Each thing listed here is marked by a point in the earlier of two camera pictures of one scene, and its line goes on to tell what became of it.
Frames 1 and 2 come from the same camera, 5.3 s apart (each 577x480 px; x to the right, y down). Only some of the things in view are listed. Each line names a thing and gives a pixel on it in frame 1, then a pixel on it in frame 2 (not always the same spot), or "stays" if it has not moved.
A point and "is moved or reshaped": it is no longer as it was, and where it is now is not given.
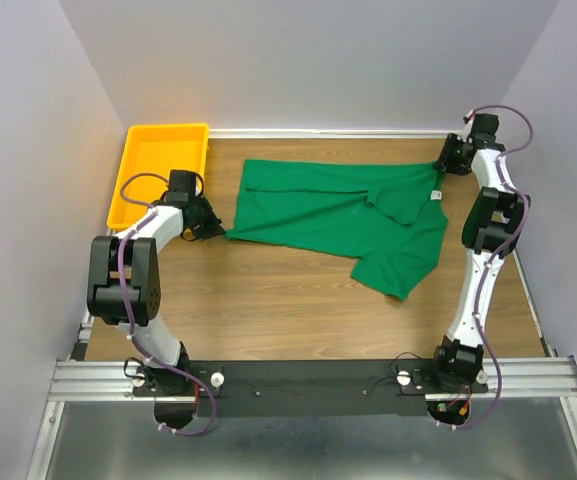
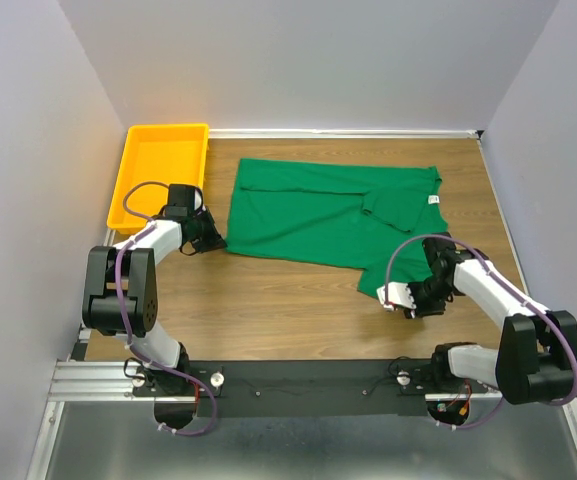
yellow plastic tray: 151,153 stays
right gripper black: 443,161 -> 422,310
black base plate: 313,388 stays
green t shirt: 390,217 is moved or reshaped
